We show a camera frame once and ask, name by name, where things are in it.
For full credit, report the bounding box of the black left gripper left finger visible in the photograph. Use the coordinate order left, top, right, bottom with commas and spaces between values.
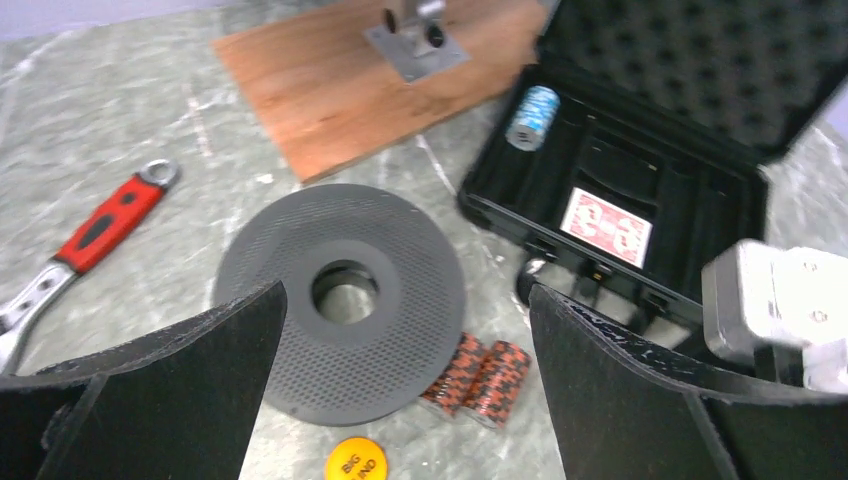
1, 281, 287, 479

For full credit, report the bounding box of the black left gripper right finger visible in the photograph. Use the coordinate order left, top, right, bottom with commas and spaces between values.
530, 284, 847, 479

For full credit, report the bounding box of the red black chip stack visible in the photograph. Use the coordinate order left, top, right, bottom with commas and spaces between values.
418, 332, 487, 420
462, 340, 532, 430

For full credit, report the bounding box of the blue white poker chip stack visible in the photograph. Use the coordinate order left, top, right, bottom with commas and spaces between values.
505, 85, 560, 152

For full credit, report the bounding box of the black poker set case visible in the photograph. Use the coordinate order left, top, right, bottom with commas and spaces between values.
458, 1, 847, 332

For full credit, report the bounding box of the black perforated filament spool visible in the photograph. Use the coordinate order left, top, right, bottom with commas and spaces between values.
213, 184, 466, 427

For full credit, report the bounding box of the orange big blind button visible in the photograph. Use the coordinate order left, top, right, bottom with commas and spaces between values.
324, 437, 389, 480

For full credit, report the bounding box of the red playing card deck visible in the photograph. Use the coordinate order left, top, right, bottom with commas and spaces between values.
560, 187, 653, 268

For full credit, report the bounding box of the wooden base board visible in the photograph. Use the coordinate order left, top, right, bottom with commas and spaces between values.
214, 1, 548, 183

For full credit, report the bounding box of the red handled adjustable wrench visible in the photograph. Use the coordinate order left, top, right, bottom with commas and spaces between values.
1, 159, 181, 375

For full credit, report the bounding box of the grey metal stand bracket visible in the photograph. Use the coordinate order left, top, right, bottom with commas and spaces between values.
363, 0, 471, 84

